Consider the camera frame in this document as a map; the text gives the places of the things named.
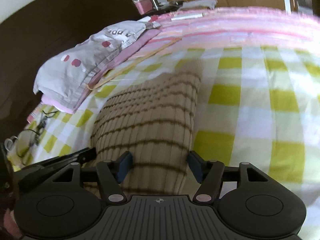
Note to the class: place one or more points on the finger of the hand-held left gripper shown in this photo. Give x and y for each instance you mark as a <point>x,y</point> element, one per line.
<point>62,158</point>

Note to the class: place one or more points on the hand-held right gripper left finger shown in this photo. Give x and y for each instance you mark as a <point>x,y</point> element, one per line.
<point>125,167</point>

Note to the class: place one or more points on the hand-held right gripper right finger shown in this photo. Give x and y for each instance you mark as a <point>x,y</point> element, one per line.
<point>196,167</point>

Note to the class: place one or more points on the beige brown-striped ribbed sweater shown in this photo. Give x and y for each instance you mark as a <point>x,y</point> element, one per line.
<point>150,117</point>

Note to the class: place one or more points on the small white object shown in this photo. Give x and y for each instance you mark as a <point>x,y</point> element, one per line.
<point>11,142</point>

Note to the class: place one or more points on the yellow-green checked bed sheet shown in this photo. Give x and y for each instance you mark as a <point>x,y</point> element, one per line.
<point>250,105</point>

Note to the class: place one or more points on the grey pillow with pink spots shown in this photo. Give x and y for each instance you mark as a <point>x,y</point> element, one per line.
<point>82,62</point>

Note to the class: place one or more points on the dark wooden headboard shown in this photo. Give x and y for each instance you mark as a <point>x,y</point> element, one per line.
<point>37,30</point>

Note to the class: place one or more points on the pink striped quilt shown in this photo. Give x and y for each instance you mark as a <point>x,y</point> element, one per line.
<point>237,27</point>

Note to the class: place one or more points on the flat white paper box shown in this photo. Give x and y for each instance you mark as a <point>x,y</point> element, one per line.
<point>187,17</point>

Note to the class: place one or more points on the pink storage box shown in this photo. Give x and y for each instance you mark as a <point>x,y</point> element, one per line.
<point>142,6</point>

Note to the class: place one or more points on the white plastic bag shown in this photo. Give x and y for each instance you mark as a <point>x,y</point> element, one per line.
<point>200,3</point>

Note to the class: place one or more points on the dark nightstand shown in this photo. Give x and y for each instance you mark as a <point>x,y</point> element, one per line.
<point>170,5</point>

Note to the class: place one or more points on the steel thermos bottle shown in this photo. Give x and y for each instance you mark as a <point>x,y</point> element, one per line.
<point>153,0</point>

